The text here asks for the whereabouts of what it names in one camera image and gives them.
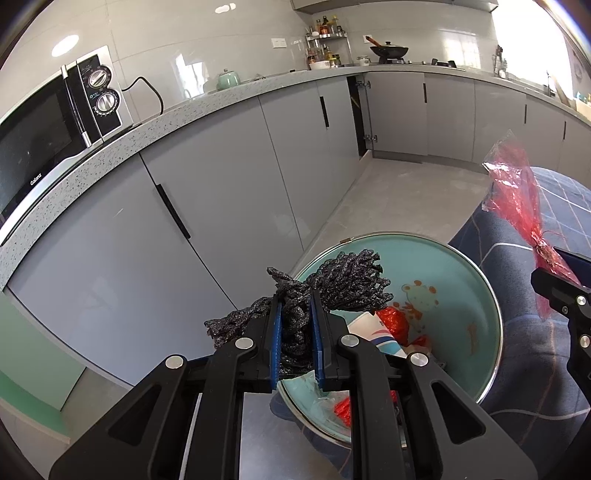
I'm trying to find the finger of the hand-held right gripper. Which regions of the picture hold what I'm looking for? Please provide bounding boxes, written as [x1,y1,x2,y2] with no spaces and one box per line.
[530,267,591,393]
[553,246,591,288]

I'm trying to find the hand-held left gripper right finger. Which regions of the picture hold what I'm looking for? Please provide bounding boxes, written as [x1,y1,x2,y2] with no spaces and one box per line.
[310,290,539,480]

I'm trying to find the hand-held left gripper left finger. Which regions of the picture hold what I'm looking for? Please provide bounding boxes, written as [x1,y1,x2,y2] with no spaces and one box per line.
[48,291,283,480]

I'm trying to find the printed paper cup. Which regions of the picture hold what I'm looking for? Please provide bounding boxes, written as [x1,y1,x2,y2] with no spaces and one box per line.
[346,311,407,358]

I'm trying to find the clear bag with red print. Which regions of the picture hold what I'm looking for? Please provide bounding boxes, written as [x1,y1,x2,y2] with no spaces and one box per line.
[309,392,352,430]

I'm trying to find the red mesh net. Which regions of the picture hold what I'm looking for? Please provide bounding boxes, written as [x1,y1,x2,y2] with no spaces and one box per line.
[333,390,400,428]

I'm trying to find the dark knitted cloth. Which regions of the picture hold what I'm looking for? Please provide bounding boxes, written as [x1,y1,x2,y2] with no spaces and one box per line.
[204,249,393,381]

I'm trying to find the red plastic bag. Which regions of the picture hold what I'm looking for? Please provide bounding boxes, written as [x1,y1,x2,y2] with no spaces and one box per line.
[376,308,432,356]

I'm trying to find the red cellophane wrap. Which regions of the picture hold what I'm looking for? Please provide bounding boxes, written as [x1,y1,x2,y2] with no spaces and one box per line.
[481,129,581,319]

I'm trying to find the teal cartoon-print bin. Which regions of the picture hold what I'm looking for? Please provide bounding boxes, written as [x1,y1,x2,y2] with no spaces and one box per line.
[277,233,503,444]

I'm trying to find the blue plaid tablecloth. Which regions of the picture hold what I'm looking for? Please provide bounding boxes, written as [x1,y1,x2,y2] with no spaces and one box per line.
[270,166,591,462]

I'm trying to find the leaning grey board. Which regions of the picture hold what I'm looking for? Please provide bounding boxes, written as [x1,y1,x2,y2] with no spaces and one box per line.
[551,76,575,104]

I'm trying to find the grey base cabinets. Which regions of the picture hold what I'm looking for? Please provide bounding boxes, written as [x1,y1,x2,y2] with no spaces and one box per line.
[7,71,591,388]

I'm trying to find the bright window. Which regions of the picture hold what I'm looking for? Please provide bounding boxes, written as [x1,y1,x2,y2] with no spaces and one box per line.
[492,0,568,84]

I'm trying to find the light green cabinet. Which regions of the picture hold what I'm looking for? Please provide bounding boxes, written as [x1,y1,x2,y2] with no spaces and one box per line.
[0,291,86,439]

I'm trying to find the black gas stove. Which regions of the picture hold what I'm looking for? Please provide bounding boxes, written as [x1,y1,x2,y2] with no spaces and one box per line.
[406,58,467,70]

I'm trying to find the black wok with lid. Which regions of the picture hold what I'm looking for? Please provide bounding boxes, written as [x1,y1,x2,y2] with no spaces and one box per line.
[365,36,410,64]

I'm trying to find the steel corner spice rack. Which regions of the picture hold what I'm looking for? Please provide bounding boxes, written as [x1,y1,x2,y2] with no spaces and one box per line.
[305,15,348,70]

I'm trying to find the silver microwave oven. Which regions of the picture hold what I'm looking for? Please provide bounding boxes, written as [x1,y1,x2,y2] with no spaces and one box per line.
[0,45,134,247]

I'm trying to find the group of seasoning bottles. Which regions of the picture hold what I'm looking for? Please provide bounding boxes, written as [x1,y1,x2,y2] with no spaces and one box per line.
[305,15,345,65]

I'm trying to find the black power cable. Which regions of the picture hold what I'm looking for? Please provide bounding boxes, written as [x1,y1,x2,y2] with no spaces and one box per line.
[121,76,164,130]

